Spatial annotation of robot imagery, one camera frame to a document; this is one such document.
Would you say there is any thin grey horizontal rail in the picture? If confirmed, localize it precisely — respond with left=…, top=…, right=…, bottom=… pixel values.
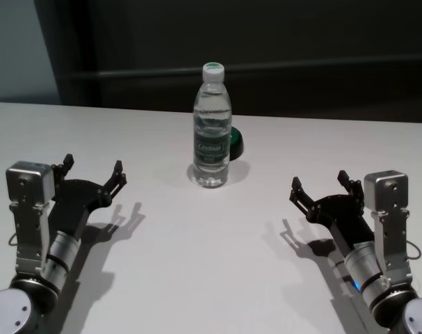
left=59, top=65, right=422, bottom=79

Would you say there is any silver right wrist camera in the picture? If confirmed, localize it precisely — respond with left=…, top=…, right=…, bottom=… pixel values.
left=363, top=170, right=412, bottom=280

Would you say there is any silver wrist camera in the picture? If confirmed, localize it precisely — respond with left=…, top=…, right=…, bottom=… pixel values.
left=363, top=170, right=412, bottom=280
left=5, top=160, right=56, bottom=276

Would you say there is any clear water bottle green label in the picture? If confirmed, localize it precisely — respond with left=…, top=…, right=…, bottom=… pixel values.
left=192, top=62, right=233, bottom=189

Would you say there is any green black push button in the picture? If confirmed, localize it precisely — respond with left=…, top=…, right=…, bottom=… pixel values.
left=229, top=127, right=246, bottom=162

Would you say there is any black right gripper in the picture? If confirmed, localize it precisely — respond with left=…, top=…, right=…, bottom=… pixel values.
left=289, top=170, right=376, bottom=254

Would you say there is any dark wide vertical post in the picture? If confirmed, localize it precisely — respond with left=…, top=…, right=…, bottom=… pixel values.
left=59, top=0, right=102, bottom=107

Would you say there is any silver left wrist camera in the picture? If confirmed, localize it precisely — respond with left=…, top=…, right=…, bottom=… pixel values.
left=5, top=160, right=56, bottom=276

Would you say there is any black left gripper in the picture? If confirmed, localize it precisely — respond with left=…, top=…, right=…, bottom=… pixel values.
left=48, top=153, right=128, bottom=238

